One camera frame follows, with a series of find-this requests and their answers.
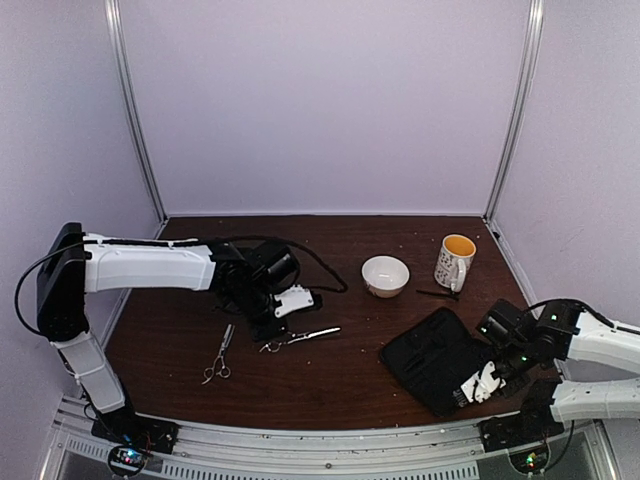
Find silver straight hair scissors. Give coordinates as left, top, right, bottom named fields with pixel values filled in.
left=259, top=326, right=342, bottom=353

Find silver thinning scissors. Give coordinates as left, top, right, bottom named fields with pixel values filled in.
left=201, top=324, right=235, bottom=385

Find black tool case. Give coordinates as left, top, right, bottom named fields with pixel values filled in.
left=379, top=307, right=495, bottom=417

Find black hair clip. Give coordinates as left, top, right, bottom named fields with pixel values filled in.
left=416, top=289, right=460, bottom=302

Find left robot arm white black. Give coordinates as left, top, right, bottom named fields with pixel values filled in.
left=36, top=223, right=315, bottom=444

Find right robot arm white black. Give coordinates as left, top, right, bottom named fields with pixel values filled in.
left=462, top=299, right=639, bottom=450

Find white mug yellow inside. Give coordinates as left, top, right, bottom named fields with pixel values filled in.
left=434, top=234, right=477, bottom=294

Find white ceramic bowl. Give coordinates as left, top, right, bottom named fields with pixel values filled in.
left=361, top=255, right=410, bottom=299

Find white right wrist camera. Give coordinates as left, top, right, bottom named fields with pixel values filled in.
left=453, top=361, right=506, bottom=408

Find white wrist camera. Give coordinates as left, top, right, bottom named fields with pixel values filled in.
left=273, top=285, right=323, bottom=318
left=453, top=361, right=506, bottom=408

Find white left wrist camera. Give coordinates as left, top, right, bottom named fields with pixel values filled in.
left=273, top=285, right=323, bottom=318

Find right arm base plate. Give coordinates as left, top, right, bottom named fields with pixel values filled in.
left=478, top=413, right=565, bottom=453

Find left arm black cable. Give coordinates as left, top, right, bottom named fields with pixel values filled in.
left=13, top=235, right=349, bottom=341

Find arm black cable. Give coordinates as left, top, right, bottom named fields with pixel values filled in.
left=527, top=298, right=640, bottom=331
left=13, top=235, right=349, bottom=341

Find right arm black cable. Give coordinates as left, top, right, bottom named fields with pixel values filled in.
left=527, top=298, right=640, bottom=331

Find front aluminium rail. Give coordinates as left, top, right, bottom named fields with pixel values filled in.
left=35, top=396, right=622, bottom=479

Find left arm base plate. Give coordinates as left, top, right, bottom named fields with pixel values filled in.
left=91, top=414, right=179, bottom=454

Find left aluminium frame post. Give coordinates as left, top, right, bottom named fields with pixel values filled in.
left=104, top=0, right=168, bottom=224

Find aluminium frame post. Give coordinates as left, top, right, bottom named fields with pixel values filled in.
left=104, top=0, right=168, bottom=224
left=483, top=0, right=545, bottom=224

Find right aluminium frame post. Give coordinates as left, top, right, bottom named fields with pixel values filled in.
left=483, top=0, right=545, bottom=224

